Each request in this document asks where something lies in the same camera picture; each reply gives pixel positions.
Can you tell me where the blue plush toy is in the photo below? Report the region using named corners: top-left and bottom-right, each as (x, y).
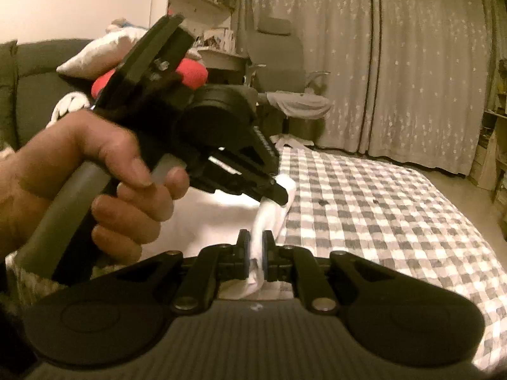
top-left (105, 18), bottom-right (148, 35)

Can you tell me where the cluttered storage shelf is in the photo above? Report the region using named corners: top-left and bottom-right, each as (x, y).
top-left (469, 57), bottom-right (507, 243)

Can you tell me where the person's left hand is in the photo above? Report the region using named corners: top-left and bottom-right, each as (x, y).
top-left (0, 109), bottom-right (191, 265)

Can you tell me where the white plush toy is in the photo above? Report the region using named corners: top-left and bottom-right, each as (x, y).
top-left (47, 91), bottom-right (93, 128)

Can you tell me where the grey office chair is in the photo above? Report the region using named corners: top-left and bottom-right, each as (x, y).
top-left (243, 18), bottom-right (332, 148)

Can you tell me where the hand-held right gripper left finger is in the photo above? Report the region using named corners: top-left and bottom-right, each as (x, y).
top-left (113, 230), bottom-right (252, 314)

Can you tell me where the red knot cushion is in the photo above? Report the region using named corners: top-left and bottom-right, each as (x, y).
top-left (91, 57), bottom-right (209, 100)

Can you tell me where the white bed sheet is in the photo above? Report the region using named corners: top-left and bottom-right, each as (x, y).
top-left (138, 172), bottom-right (296, 302)

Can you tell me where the dark green sofa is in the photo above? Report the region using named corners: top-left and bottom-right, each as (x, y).
top-left (0, 39), bottom-right (104, 152)

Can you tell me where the grey star-print curtain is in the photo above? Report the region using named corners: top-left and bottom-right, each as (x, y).
top-left (232, 0), bottom-right (500, 175)

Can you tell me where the grey checkered blanket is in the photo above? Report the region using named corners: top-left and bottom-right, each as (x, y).
top-left (0, 146), bottom-right (507, 373)

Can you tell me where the white printed pillow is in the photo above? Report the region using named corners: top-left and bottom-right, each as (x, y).
top-left (56, 28), bottom-right (148, 80)

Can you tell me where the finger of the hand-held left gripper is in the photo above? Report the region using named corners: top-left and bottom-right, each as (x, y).
top-left (190, 146), bottom-right (288, 207)

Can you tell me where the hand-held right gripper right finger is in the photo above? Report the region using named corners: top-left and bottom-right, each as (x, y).
top-left (261, 230), bottom-right (383, 314)

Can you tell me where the desk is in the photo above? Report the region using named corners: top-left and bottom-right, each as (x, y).
top-left (196, 45), bottom-right (255, 74)

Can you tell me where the stack of books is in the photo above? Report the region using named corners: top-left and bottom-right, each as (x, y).
top-left (197, 28), bottom-right (235, 51)

